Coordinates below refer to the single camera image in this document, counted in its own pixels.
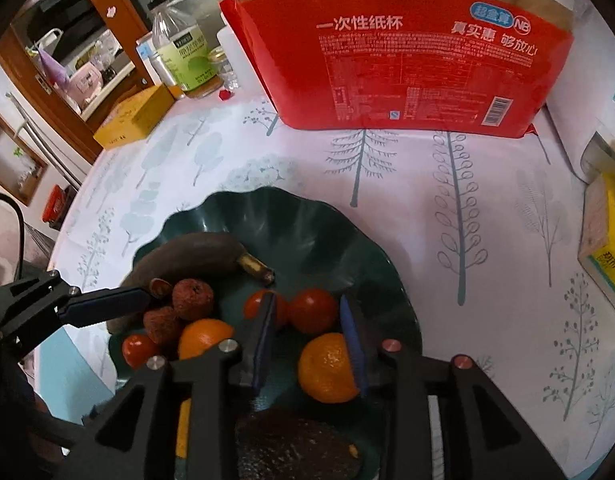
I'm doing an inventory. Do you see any pink container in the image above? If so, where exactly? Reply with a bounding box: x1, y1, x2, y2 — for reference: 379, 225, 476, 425
70, 67, 105, 106

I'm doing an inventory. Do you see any brown overripe banana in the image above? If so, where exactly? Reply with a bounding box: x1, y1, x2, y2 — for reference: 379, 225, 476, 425
107, 232, 275, 333

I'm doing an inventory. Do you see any white blue label box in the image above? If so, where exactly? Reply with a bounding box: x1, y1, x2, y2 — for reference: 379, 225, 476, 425
136, 35, 160, 86

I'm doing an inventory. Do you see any red paper cup package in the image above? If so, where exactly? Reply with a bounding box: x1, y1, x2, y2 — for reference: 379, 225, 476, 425
220, 0, 575, 141

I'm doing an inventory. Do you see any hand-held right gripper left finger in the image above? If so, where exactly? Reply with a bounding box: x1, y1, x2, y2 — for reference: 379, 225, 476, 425
54, 292, 278, 480

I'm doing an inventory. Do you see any small red tomato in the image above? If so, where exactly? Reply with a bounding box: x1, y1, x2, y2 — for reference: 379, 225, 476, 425
122, 334, 160, 370
244, 289, 289, 328

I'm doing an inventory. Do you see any dark green scalloped plate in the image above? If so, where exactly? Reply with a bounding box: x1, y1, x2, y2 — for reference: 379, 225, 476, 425
107, 186, 423, 480

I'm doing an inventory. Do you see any small glass jar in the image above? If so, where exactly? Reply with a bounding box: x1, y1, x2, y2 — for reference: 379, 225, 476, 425
207, 46, 238, 92

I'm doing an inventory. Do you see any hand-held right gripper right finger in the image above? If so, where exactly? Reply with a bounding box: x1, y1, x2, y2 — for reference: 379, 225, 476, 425
340, 294, 568, 480

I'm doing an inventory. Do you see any small orange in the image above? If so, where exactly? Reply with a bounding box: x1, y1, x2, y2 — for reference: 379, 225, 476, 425
178, 319, 235, 361

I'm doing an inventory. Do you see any green label clear bottle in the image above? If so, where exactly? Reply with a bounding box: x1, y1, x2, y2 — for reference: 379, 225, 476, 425
151, 0, 210, 99

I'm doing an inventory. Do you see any yellow cardboard box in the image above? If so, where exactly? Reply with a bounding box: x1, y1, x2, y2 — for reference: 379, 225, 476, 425
93, 84, 177, 150

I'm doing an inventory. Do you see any wooden cupboard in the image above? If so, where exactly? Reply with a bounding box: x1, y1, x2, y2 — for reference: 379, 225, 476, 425
0, 0, 155, 163

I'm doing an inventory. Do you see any teal striped placemat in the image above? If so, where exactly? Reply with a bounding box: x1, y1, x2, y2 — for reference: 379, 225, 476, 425
37, 327, 118, 423

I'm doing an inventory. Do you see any large orange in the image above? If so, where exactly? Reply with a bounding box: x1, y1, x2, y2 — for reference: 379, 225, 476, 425
297, 332, 361, 405

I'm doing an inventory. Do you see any yellow tissue box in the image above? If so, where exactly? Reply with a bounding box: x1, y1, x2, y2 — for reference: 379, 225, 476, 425
577, 172, 615, 311

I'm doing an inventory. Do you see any black cable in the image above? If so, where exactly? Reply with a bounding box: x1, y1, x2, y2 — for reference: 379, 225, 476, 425
0, 192, 27, 281

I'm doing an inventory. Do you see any red lychee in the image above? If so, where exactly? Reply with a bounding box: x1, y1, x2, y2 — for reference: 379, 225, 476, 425
143, 307, 184, 346
172, 278, 215, 322

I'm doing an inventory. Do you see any yellow citrus fruit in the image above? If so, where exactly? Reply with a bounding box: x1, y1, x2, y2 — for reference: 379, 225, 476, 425
176, 397, 193, 460

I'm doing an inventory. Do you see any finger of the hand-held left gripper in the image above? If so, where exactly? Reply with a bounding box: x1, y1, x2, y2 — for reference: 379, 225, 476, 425
0, 270, 155, 356

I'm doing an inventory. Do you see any large red tomato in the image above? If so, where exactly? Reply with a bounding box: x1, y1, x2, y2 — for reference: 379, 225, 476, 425
288, 288, 339, 335

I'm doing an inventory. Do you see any dark avocado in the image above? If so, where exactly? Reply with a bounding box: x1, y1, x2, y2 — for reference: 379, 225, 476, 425
234, 409, 363, 480

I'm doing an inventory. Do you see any tree print tablecloth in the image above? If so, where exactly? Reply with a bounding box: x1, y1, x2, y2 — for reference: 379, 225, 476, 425
47, 10, 615, 480

